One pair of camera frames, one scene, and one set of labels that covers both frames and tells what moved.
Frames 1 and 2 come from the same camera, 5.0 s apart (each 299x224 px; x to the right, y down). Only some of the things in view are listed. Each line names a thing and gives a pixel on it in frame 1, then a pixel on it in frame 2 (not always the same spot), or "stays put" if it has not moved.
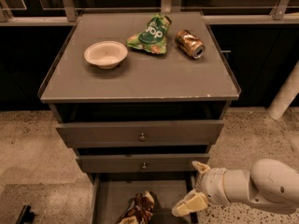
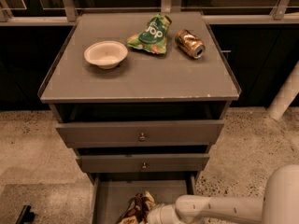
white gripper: (212, 183) -> (158, 217)
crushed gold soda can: (190, 44) stays put
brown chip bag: (139, 209) stays put
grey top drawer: (141, 133) stays put
